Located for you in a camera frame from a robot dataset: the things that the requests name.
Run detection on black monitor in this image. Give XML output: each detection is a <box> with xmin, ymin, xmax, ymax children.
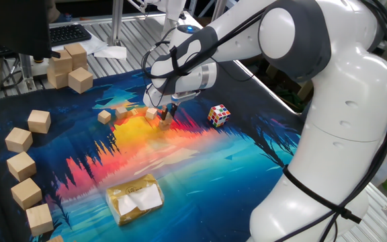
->
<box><xmin>0</xmin><ymin>0</ymin><xmax>62</xmax><ymax>60</ymax></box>

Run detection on colourful landscape print mat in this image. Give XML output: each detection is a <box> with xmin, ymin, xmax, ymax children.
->
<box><xmin>0</xmin><ymin>65</ymin><xmax>304</xmax><ymax>242</ymax></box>

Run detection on Rubik's cube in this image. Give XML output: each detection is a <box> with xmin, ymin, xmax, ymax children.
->
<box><xmin>207</xmin><ymin>104</ymin><xmax>231</xmax><ymax>128</ymax></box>

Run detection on folded white paper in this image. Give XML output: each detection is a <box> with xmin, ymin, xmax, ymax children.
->
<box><xmin>93</xmin><ymin>45</ymin><xmax>128</xmax><ymax>61</ymax></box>

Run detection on black keyboard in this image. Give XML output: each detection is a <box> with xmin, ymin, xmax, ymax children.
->
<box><xmin>48</xmin><ymin>23</ymin><xmax>93</xmax><ymax>48</ymax></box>

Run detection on aluminium frame bar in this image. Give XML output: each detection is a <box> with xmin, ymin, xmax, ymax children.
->
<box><xmin>107</xmin><ymin>0</ymin><xmax>124</xmax><ymax>47</ymax></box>

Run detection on gold tissue pack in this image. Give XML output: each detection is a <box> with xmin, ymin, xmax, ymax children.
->
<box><xmin>105</xmin><ymin>173</ymin><xmax>165</xmax><ymax>227</ymax></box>

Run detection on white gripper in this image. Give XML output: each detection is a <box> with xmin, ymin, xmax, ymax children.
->
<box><xmin>142</xmin><ymin>83</ymin><xmax>178</xmax><ymax>122</ymax></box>

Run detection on silver gripper-mounted camera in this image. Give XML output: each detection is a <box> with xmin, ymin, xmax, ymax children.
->
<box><xmin>170</xmin><ymin>90</ymin><xmax>202</xmax><ymax>104</ymax></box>

